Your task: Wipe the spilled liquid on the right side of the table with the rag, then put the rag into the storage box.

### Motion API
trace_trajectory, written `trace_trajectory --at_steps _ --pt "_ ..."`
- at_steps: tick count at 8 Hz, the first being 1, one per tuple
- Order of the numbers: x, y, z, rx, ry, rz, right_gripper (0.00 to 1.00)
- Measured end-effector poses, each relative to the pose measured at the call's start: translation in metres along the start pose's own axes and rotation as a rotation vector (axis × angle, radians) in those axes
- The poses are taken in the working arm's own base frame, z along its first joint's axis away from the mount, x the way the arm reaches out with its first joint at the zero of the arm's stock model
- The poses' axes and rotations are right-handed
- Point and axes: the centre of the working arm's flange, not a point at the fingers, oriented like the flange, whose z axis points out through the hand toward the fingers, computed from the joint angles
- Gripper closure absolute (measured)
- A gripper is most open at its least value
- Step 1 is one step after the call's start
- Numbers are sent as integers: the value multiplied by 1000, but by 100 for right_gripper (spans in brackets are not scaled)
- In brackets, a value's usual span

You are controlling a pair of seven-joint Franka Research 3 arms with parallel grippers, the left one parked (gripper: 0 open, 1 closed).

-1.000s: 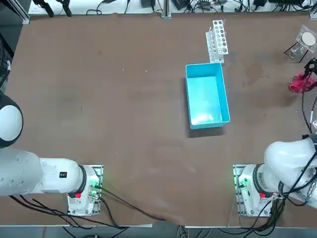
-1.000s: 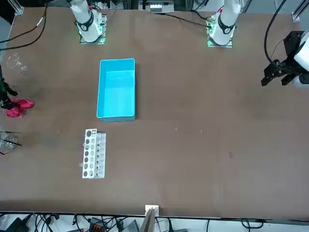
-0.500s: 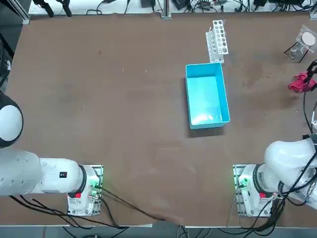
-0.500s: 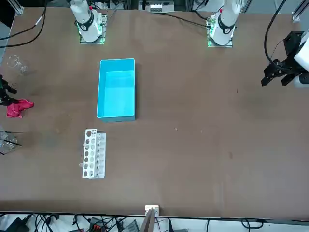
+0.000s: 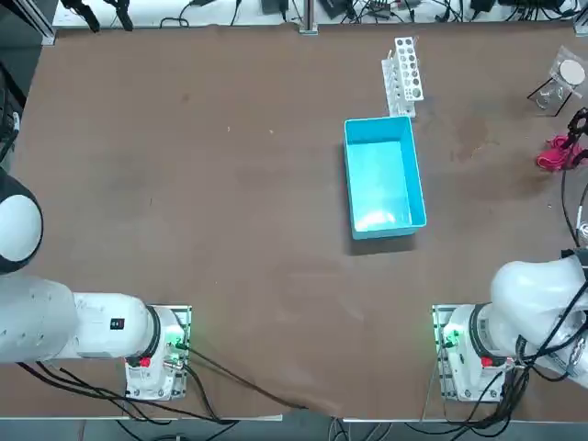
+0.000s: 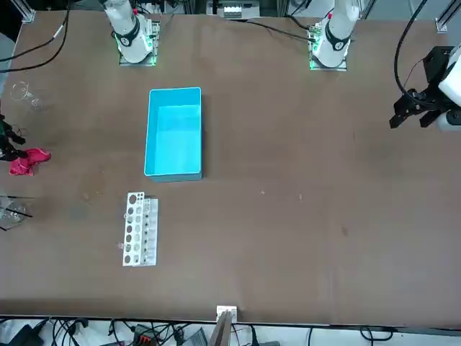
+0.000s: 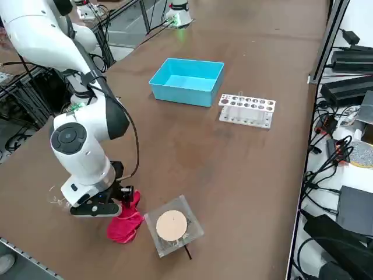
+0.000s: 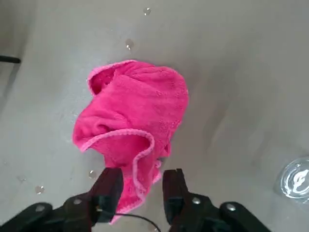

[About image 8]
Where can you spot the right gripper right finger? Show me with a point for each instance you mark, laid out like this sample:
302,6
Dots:
176,193

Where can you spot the clear glass beaker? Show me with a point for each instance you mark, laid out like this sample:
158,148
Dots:
294,181

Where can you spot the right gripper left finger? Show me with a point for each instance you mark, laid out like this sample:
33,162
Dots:
103,193

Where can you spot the pink rag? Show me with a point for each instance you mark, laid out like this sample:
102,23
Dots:
135,104

